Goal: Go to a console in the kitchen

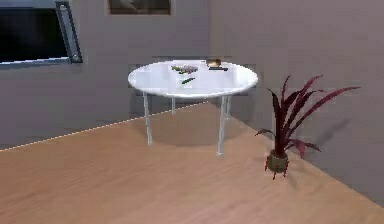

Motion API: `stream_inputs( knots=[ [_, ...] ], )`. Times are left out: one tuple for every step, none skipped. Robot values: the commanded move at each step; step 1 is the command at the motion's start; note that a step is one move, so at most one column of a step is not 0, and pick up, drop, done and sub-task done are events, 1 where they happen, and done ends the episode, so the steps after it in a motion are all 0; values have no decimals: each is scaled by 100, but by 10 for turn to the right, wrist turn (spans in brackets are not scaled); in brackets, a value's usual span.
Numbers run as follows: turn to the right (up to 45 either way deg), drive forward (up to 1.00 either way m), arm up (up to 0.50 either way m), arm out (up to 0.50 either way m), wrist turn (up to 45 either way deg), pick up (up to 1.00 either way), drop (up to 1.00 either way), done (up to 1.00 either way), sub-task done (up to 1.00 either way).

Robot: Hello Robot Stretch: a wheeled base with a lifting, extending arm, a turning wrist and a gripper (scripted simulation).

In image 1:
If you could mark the green pen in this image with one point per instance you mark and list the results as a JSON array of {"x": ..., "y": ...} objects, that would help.
[{"x": 188, "y": 80}]

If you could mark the white round table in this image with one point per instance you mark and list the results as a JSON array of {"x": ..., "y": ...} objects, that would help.
[{"x": 213, "y": 81}]

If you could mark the black remote control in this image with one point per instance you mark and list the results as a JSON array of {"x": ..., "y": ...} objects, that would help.
[{"x": 218, "y": 69}]

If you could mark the brown round bowl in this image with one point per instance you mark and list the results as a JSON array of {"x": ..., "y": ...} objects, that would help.
[{"x": 213, "y": 62}]

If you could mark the dark red house plant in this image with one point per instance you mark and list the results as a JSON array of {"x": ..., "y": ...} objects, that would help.
[{"x": 283, "y": 126}]

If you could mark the grey framed window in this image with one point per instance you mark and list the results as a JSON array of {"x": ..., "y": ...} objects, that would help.
[{"x": 30, "y": 33}]

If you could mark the brown framed wall picture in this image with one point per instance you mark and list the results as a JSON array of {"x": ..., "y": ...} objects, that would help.
[{"x": 139, "y": 6}]

